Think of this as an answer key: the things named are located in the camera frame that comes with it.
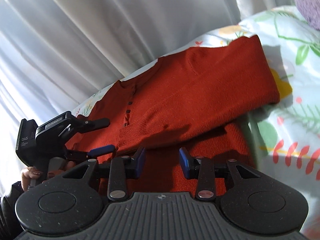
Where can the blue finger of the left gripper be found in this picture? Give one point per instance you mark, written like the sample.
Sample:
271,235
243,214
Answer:
102,150
90,126

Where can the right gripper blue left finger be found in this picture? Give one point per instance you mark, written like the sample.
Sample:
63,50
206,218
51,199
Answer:
129,166

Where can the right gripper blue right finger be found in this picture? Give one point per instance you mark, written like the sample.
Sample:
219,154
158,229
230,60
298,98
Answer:
191,166

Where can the red knit sweater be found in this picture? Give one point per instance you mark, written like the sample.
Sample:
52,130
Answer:
192,99

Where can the black jacket sleeve forearm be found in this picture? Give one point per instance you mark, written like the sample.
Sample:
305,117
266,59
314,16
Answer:
10,225

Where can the left hand with painted nails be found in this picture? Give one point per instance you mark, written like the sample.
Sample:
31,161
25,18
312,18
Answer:
29,173

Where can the white curtain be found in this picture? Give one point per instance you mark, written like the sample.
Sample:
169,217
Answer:
57,53

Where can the floral white bed sheet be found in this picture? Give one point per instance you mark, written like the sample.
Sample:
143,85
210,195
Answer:
283,137

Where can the purple fuzzy cloth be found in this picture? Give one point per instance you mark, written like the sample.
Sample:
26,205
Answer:
309,9

